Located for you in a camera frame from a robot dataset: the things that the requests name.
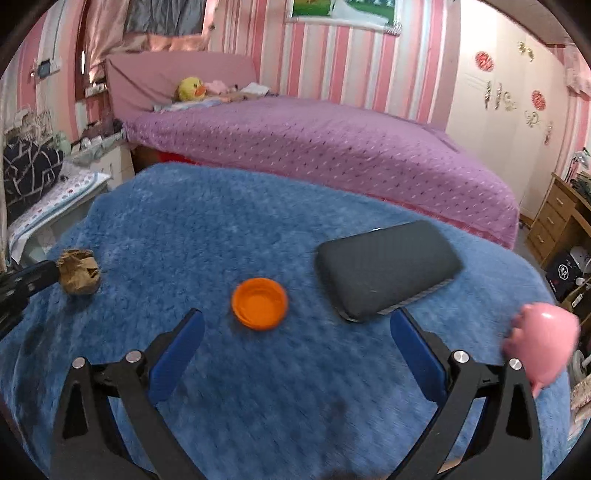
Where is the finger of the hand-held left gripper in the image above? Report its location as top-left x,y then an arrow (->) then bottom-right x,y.
0,259 -> 63,340

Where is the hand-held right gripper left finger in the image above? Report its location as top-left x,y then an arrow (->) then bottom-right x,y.
48,308 -> 206,480

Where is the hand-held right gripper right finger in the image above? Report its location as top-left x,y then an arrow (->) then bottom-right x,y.
388,307 -> 543,480

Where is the brown paper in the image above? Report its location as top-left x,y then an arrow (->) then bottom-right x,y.
56,249 -> 102,296

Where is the orange round lid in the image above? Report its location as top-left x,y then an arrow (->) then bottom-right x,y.
231,277 -> 289,332

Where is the white nightstand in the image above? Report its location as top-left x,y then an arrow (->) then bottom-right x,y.
7,143 -> 125,259

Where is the black case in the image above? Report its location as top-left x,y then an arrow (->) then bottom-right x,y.
315,219 -> 465,324

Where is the dark patterned bag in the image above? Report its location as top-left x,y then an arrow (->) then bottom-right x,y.
2,138 -> 65,217

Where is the blue quilted blanket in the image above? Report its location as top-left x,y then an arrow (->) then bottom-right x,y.
0,161 -> 573,480

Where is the pink mug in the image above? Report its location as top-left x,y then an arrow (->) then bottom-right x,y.
502,302 -> 581,398

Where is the black printed box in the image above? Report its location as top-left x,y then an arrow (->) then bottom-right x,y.
545,249 -> 580,289

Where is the white fan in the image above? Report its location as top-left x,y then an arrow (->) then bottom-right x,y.
568,244 -> 591,278

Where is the wooden desk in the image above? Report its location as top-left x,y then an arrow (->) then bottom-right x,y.
526,172 -> 591,268

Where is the pink headboard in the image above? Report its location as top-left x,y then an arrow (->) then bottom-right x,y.
105,51 -> 257,123

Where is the purple bed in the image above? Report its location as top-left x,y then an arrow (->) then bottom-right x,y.
122,95 -> 520,250

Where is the white wardrobe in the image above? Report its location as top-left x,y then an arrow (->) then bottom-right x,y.
445,0 -> 580,217

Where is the yellow duck plush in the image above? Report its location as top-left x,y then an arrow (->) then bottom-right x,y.
178,76 -> 206,103

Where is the pink satin curtain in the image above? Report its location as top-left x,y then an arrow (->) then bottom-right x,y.
85,0 -> 218,79

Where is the grey curtain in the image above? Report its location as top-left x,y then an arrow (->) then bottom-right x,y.
122,0 -> 206,35

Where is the pink floral curtain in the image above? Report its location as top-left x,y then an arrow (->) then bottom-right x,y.
561,44 -> 591,100

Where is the framed wedding photo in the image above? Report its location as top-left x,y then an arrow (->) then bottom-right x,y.
284,0 -> 400,34

